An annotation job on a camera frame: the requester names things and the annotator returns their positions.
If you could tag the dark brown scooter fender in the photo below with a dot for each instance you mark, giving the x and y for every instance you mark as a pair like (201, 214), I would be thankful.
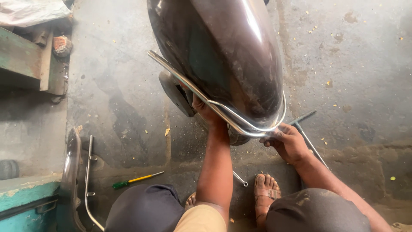
(225, 54)

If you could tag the person's beige shirt sleeve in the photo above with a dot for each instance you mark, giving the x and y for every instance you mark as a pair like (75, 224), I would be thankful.
(201, 220)

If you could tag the person's left leg dark trousers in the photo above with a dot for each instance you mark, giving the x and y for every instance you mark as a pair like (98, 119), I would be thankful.
(144, 209)

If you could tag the red brick lump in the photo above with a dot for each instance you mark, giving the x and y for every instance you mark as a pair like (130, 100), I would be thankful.
(62, 45)

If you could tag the person's left foot in sandal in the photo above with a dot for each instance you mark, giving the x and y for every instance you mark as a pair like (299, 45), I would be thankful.
(191, 201)

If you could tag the grey scooter mudflap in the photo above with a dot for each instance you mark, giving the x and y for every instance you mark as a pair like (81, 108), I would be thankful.
(173, 92)

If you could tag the person's right leg dark trousers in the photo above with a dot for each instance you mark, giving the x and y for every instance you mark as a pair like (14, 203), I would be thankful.
(317, 212)

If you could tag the person's left hand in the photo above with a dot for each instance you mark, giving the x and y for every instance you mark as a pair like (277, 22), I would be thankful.
(207, 114)

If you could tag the person's right hand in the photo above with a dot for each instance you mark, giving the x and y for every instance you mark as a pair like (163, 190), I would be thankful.
(289, 143)

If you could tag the person's right foot in sandal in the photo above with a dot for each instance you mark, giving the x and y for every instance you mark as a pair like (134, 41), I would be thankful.
(265, 196)

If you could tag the green yellow screwdriver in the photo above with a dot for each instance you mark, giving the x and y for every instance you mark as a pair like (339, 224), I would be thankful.
(135, 179)

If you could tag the green metal bench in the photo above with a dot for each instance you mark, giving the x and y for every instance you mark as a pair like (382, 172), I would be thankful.
(19, 54)

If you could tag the person's leg dark trousers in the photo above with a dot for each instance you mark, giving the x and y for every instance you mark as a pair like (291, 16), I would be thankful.
(317, 212)
(144, 209)

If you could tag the bent chrome guard bar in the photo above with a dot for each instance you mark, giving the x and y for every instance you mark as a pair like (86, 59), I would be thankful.
(87, 174)

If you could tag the dark glossy scooter panel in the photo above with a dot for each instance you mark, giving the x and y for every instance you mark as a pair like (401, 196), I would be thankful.
(70, 174)

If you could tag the small black wheel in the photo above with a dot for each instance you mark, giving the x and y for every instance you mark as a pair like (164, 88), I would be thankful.
(9, 169)

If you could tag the chrome scooter guard rail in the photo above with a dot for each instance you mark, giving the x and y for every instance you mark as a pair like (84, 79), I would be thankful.
(193, 88)

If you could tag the person's left fingers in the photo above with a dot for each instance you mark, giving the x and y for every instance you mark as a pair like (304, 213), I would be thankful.
(198, 103)

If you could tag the crumpled plastic sheet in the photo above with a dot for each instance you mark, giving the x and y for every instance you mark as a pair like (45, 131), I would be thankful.
(30, 11)

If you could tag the small steel rod tool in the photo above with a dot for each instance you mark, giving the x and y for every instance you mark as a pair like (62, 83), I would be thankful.
(240, 179)

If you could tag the person's foot in sandal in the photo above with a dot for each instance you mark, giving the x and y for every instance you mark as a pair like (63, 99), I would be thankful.
(265, 196)
(191, 201)

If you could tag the person's right fingers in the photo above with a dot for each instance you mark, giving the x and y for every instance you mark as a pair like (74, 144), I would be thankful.
(270, 137)

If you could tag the teal painted metal box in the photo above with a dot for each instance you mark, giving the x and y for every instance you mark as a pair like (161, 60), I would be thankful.
(25, 206)

